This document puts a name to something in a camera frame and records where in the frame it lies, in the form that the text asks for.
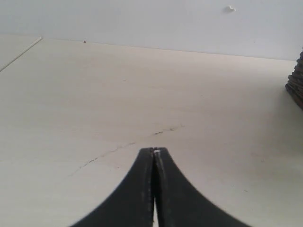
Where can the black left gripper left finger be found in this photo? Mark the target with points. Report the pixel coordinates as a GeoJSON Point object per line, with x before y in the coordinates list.
{"type": "Point", "coordinates": [131, 204]}

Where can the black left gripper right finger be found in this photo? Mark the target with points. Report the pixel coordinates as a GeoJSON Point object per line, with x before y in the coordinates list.
{"type": "Point", "coordinates": [179, 203]}

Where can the brown wicker basket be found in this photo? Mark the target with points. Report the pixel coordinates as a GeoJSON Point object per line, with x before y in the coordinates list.
{"type": "Point", "coordinates": [294, 86]}

